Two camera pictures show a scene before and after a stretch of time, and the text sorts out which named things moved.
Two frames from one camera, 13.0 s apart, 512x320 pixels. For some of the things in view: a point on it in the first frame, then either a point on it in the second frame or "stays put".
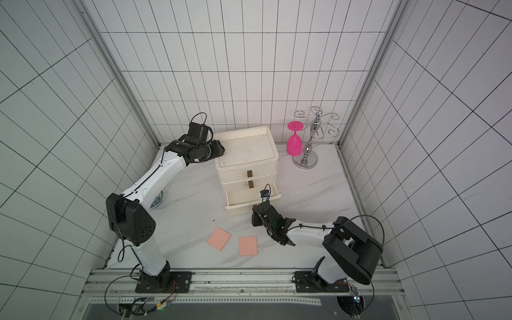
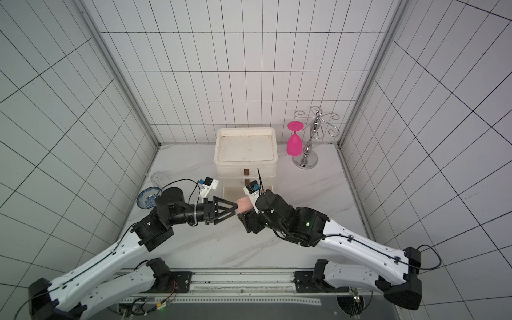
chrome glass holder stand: x=309 y=159 stays put
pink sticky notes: x=219 y=238 to x=244 y=205
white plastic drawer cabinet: x=248 y=164 stays put
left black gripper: x=219 y=149 to x=211 y=206
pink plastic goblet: x=294 y=145 stays put
